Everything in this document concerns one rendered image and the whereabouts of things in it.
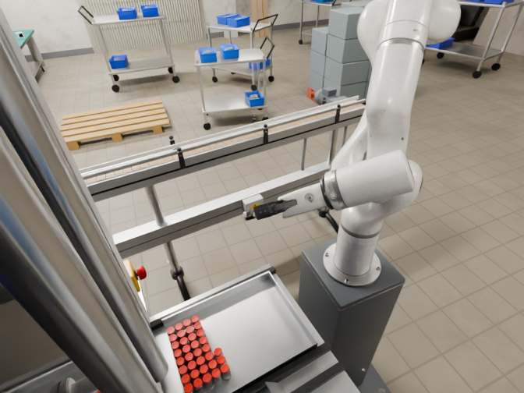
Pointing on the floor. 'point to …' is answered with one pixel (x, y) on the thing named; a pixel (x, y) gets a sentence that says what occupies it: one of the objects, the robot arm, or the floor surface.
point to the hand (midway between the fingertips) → (265, 210)
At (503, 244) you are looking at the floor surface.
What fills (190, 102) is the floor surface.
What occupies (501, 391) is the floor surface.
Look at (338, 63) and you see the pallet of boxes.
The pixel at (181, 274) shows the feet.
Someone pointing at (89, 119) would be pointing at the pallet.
